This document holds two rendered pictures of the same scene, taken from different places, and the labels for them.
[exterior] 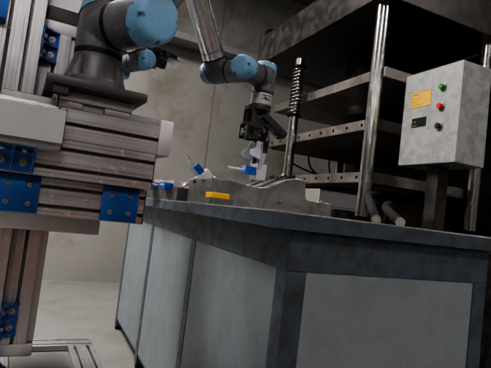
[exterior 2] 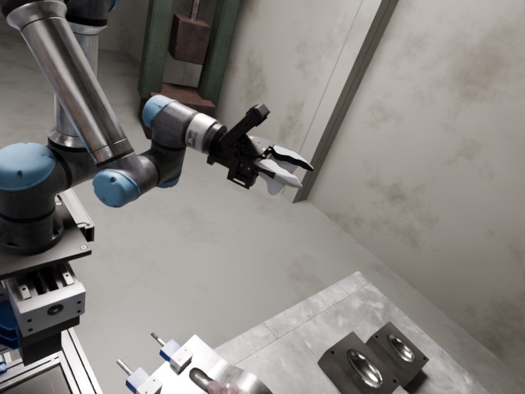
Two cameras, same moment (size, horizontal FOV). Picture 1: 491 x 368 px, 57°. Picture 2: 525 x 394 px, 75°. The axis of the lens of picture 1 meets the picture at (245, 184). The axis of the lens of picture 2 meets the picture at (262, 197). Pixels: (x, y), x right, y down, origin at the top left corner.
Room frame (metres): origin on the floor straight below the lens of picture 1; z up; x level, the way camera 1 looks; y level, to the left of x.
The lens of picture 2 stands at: (1.76, -0.12, 1.74)
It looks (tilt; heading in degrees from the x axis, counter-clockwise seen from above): 32 degrees down; 63
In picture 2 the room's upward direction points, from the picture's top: 21 degrees clockwise
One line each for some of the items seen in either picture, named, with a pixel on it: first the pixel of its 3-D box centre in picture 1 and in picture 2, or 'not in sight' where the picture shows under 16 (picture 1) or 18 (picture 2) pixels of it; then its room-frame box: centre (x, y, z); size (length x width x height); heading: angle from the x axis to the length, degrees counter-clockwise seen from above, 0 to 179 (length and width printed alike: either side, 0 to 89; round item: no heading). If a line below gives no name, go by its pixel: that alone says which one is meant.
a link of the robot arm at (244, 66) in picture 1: (244, 70); not in sight; (1.44, 0.05, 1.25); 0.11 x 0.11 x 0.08; 57
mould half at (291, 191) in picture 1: (259, 193); not in sight; (1.76, -0.06, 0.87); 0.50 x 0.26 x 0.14; 114
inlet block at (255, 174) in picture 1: (245, 169); not in sight; (1.51, 0.01, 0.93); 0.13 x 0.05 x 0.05; 114
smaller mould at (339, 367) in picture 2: not in sight; (358, 372); (2.49, 0.29, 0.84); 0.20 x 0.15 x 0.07; 114
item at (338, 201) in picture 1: (341, 209); not in sight; (2.59, -0.57, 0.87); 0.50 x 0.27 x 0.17; 114
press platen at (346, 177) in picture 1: (356, 187); not in sight; (2.69, -0.67, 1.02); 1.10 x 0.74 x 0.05; 24
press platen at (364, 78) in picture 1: (367, 106); not in sight; (2.69, -0.68, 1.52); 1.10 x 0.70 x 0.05; 24
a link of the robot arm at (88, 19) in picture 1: (104, 27); not in sight; (1.10, 0.40, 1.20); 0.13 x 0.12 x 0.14; 57
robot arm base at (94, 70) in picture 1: (96, 73); not in sight; (1.11, 0.41, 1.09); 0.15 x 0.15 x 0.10
